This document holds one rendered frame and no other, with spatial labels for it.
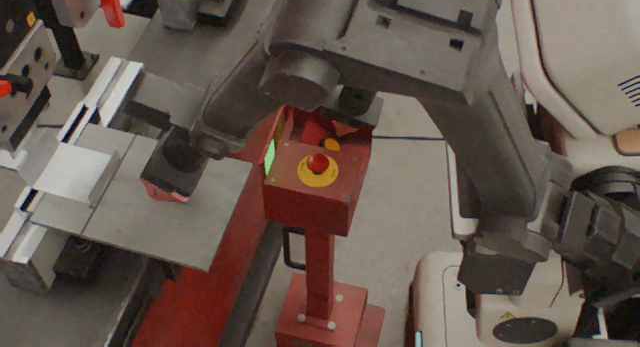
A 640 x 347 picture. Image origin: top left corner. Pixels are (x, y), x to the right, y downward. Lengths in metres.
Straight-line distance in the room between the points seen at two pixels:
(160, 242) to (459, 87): 0.68
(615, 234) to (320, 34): 0.46
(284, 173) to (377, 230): 0.89
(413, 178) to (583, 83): 1.54
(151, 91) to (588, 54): 0.46
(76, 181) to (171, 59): 0.39
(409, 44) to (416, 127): 2.00
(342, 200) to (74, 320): 0.48
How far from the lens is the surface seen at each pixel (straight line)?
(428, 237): 2.24
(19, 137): 1.08
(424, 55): 0.47
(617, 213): 0.86
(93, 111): 1.23
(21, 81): 0.93
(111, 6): 1.09
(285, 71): 0.48
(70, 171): 1.17
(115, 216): 1.11
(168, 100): 0.89
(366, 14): 0.48
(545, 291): 1.21
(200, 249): 1.06
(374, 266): 2.18
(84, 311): 1.19
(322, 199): 1.36
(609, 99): 0.86
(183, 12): 1.47
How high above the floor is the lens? 1.90
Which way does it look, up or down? 55 degrees down
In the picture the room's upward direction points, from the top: straight up
